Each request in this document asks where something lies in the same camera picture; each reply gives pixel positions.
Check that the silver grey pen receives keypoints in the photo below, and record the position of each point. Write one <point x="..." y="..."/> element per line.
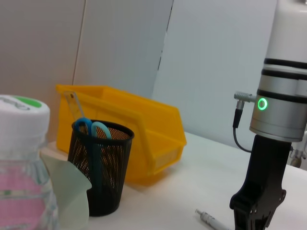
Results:
<point x="208" y="217"/>

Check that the clear plastic ruler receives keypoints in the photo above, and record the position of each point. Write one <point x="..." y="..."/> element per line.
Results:
<point x="75" y="107"/>

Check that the black mesh pen holder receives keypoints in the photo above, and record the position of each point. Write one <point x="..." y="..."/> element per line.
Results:
<point x="108" y="191"/>

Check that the grey metal background fixture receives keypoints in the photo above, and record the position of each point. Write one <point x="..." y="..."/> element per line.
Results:
<point x="298" y="158"/>

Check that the clear water bottle green label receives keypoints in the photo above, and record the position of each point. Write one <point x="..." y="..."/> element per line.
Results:
<point x="21" y="115"/>

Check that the blue scissors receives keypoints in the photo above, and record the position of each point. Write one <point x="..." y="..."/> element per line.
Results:
<point x="102" y="123"/>

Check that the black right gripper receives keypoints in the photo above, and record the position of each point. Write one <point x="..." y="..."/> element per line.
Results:
<point x="266" y="172"/>

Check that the yellow plastic bin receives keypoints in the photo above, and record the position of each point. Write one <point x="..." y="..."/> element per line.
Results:
<point x="156" y="124"/>

